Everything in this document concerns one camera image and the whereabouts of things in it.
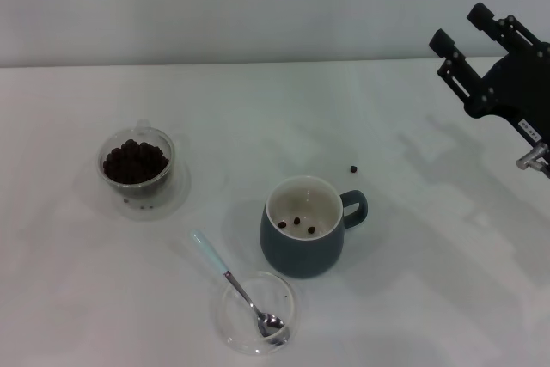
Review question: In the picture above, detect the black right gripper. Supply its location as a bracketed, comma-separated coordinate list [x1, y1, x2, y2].
[428, 2, 550, 144]

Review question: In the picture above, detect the dark green ceramic mug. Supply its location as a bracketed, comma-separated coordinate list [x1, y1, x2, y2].
[259, 175, 370, 279]

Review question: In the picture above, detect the right wrist metal cable plug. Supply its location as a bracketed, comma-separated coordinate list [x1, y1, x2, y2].
[515, 143, 550, 179]

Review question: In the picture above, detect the clear glass dish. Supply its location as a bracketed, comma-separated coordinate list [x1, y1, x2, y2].
[213, 271, 301, 357]

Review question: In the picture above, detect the glass saucer under cup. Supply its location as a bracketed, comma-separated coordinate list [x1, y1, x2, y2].
[107, 159, 192, 221]

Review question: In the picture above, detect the blue handled metal spoon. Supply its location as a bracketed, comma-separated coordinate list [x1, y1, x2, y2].
[190, 229, 288, 341]

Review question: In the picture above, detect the pile of coffee beans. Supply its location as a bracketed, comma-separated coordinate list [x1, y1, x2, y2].
[102, 138, 170, 186]

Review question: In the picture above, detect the glass bowl of coffee beans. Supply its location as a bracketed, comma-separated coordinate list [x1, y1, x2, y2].
[97, 119, 176, 200]

